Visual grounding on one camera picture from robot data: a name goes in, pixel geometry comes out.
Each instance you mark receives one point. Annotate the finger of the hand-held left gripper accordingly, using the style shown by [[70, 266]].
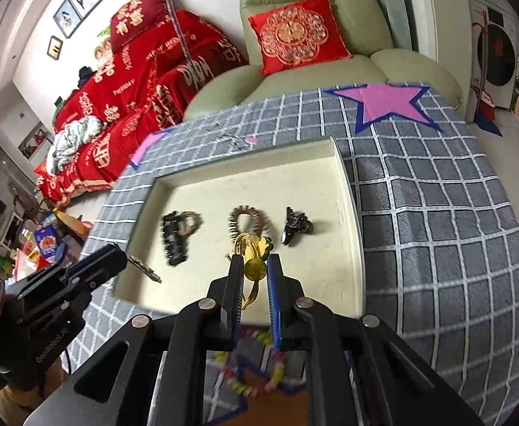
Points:
[[86, 286], [104, 259]]

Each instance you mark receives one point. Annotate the grey tray with cream lining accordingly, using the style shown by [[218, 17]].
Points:
[[321, 195]]

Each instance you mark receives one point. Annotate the small picture frame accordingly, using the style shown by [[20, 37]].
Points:
[[55, 48]]

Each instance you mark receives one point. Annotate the phone stand pole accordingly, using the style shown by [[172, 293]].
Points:
[[177, 22]]

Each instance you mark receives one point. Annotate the red embroidered cushion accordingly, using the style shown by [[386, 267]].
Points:
[[295, 35]]

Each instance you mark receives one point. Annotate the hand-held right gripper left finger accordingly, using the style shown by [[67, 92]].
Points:
[[237, 293]]

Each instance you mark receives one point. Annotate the red printed blanket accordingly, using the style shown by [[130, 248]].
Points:
[[126, 111]]

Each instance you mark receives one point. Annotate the black rhinestone hair clip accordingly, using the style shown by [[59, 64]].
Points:
[[173, 239]]

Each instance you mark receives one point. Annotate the blue printed box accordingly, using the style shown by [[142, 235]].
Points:
[[48, 242]]

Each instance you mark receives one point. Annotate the red printed pillow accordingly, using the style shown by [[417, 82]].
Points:
[[139, 17]]

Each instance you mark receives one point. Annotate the large double picture frame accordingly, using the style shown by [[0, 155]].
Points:
[[77, 6]]

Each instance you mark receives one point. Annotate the white washing machine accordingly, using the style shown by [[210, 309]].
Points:
[[501, 53]]

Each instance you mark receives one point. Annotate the black claw hair clip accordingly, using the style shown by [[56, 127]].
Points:
[[295, 228]]

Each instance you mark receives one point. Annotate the red broom and dustpan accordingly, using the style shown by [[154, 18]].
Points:
[[485, 102]]

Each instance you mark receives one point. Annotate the grey white crumpled cloth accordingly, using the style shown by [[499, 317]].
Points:
[[75, 137]]

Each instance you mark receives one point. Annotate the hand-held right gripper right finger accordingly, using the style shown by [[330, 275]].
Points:
[[273, 301]]

